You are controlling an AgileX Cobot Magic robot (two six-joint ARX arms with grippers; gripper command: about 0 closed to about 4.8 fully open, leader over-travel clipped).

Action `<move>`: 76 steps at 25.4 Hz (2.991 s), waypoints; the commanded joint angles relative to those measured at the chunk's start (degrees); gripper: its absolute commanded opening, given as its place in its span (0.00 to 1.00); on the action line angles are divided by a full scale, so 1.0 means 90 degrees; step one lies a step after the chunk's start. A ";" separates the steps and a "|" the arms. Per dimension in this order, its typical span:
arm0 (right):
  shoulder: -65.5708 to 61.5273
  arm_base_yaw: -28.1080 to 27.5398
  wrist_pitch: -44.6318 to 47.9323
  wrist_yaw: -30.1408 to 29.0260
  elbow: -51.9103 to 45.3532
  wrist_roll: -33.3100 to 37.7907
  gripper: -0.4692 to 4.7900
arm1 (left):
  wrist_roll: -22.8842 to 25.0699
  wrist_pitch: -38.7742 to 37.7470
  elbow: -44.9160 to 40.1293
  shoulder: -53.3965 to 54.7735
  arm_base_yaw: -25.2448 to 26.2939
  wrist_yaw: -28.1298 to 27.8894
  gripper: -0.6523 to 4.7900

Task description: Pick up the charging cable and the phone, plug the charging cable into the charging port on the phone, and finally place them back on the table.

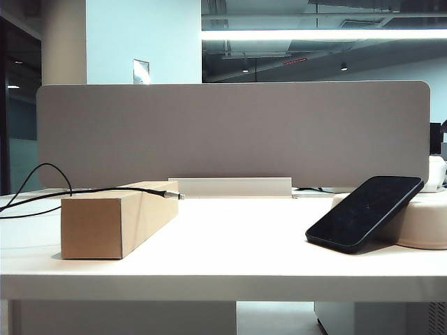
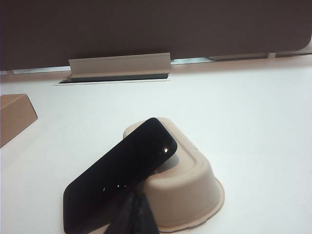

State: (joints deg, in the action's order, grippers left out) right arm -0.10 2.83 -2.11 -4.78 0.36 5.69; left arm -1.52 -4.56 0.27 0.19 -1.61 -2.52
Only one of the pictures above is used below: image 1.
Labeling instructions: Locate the black charging cable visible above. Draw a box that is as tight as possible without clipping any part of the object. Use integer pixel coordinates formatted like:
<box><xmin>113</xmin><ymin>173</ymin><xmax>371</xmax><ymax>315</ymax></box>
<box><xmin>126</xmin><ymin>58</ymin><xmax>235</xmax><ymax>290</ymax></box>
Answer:
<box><xmin>0</xmin><ymin>163</ymin><xmax>186</xmax><ymax>219</ymax></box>

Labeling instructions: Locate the black smartphone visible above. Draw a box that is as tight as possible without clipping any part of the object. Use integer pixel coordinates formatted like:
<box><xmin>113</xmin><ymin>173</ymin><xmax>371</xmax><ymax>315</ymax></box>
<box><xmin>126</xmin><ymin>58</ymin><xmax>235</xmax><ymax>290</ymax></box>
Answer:
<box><xmin>305</xmin><ymin>175</ymin><xmax>425</xmax><ymax>255</ymax></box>

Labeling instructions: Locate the grey fabric desk divider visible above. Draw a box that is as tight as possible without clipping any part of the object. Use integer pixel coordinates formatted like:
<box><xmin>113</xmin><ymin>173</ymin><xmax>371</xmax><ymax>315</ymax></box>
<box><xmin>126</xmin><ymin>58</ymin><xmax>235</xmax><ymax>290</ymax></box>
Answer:
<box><xmin>36</xmin><ymin>80</ymin><xmax>432</xmax><ymax>190</ymax></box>

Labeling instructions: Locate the brown cardboard box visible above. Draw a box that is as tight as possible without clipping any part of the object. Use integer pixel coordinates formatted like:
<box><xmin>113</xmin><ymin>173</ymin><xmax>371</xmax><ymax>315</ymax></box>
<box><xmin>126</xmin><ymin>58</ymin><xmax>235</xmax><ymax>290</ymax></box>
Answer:
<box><xmin>60</xmin><ymin>180</ymin><xmax>179</xmax><ymax>260</ymax></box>

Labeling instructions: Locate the long ceiling light strip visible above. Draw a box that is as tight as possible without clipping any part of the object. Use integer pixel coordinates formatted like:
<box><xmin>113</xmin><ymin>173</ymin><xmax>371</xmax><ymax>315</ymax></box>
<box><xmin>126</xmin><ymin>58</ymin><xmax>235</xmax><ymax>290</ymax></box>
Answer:
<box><xmin>200</xmin><ymin>29</ymin><xmax>447</xmax><ymax>41</ymax></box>

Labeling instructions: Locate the white desk support panel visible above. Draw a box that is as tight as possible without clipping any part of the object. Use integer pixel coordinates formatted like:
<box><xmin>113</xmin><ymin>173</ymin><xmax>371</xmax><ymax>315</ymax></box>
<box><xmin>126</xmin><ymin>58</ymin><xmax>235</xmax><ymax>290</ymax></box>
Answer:
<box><xmin>6</xmin><ymin>299</ymin><xmax>238</xmax><ymax>335</ymax></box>

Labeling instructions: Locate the white pulp paper tray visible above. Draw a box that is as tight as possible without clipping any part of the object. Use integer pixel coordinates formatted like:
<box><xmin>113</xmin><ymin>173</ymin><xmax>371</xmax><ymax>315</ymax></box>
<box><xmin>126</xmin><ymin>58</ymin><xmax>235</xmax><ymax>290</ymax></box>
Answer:
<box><xmin>330</xmin><ymin>193</ymin><xmax>447</xmax><ymax>251</ymax></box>

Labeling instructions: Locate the black computer monitor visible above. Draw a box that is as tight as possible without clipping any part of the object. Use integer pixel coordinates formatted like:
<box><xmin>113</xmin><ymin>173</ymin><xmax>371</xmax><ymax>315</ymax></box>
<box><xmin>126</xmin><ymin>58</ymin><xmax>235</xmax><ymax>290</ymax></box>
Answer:
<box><xmin>430</xmin><ymin>119</ymin><xmax>447</xmax><ymax>155</ymax></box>

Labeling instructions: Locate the white desktop appliance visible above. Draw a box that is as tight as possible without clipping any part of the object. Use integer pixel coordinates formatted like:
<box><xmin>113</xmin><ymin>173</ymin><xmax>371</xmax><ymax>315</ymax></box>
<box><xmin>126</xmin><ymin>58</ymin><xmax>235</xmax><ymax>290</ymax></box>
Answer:
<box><xmin>423</xmin><ymin>155</ymin><xmax>447</xmax><ymax>193</ymax></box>

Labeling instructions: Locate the white desk cable flap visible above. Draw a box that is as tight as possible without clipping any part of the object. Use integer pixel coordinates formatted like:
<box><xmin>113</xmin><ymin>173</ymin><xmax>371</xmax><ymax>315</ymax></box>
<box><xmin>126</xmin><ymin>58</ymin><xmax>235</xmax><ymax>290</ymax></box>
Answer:
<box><xmin>168</xmin><ymin>176</ymin><xmax>293</xmax><ymax>199</ymax></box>

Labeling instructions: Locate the framed wall sign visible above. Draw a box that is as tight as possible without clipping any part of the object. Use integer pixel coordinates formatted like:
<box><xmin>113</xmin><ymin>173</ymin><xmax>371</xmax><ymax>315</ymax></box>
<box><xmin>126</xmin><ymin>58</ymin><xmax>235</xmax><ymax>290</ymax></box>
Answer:
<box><xmin>132</xmin><ymin>58</ymin><xmax>151</xmax><ymax>85</ymax></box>

